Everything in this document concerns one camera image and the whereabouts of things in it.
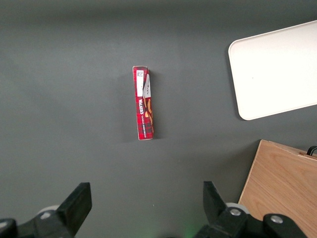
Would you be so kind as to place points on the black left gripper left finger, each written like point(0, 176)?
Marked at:
point(71, 208)

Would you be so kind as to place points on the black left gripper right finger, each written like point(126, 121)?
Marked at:
point(215, 210)

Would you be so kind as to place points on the white rectangular tray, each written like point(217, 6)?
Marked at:
point(275, 72)

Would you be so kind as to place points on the wooden drawer cabinet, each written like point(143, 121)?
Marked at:
point(280, 191)

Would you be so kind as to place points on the red tartan cookie box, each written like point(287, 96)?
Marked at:
point(143, 111)

